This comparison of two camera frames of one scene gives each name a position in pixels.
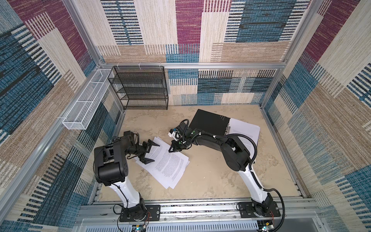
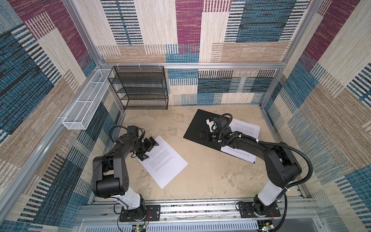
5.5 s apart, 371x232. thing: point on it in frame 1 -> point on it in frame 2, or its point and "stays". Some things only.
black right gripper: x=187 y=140 -> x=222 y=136
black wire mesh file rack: x=141 y=87 stays
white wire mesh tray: x=78 y=117 stays
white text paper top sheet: x=236 y=126 stays
